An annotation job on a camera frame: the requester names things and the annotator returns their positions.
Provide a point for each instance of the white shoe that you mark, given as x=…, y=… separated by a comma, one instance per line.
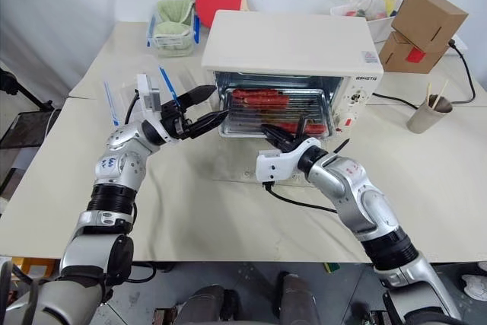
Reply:
x=475, y=287

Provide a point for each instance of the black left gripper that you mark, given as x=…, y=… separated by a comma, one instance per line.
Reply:
x=175, y=119

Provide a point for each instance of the green folded towel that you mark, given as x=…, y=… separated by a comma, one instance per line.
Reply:
x=171, y=36
x=175, y=9

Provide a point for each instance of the red sausage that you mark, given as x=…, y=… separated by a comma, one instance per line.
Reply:
x=253, y=93
x=266, y=101
x=316, y=129

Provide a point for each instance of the black tripod stand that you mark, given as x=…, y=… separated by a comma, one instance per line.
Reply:
x=23, y=91

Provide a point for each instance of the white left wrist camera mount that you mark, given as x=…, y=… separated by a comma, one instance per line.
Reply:
x=149, y=93

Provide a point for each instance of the clear lid with blue clips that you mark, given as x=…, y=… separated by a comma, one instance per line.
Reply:
x=125, y=93

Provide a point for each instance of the yellow box under table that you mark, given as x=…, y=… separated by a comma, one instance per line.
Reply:
x=36, y=266

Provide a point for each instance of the plain brown cardboard box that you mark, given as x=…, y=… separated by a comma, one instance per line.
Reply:
x=426, y=16

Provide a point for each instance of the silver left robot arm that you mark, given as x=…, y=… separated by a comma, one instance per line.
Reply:
x=114, y=173

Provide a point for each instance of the green and yellow small item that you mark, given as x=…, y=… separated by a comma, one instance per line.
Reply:
x=331, y=267

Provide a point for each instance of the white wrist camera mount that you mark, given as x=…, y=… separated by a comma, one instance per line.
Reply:
x=274, y=167
x=149, y=93

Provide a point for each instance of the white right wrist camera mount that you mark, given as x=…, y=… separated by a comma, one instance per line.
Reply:
x=274, y=167

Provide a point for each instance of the cardboard box with red tape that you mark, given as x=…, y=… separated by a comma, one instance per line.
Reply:
x=395, y=53

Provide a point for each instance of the wooden stick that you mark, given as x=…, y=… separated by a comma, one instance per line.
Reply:
x=441, y=93
x=429, y=93

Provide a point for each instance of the brown paper cup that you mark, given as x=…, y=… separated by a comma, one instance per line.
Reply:
x=426, y=117

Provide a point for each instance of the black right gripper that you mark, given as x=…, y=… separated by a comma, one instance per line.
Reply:
x=289, y=142

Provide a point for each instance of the white toaster oven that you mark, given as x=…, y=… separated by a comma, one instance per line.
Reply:
x=285, y=41

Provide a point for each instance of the clear container with blue clips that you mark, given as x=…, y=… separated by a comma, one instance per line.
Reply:
x=152, y=37

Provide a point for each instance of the glass toaster oven door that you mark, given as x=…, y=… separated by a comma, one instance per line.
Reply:
x=236, y=161

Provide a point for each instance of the silver baking tray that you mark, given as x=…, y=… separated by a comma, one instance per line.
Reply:
x=243, y=119

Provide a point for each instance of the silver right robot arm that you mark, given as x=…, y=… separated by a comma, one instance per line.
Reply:
x=365, y=203

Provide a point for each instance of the dark grey rounded shape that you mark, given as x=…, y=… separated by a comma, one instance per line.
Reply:
x=205, y=306
x=298, y=298

